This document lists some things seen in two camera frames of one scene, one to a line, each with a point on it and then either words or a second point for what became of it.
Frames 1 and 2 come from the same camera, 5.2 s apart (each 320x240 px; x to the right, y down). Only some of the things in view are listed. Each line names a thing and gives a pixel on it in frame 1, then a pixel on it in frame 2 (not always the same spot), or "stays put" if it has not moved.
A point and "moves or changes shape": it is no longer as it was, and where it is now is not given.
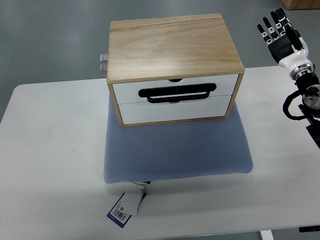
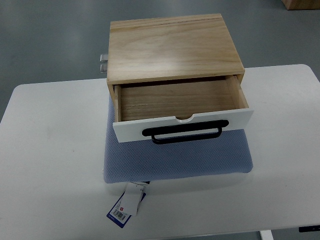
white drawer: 134,88 moves or changes shape
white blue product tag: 128,204 stays put
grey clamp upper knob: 103,58 stays put
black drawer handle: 180,90 -> 152,132
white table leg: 266,235 stays put
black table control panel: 309,228 stays put
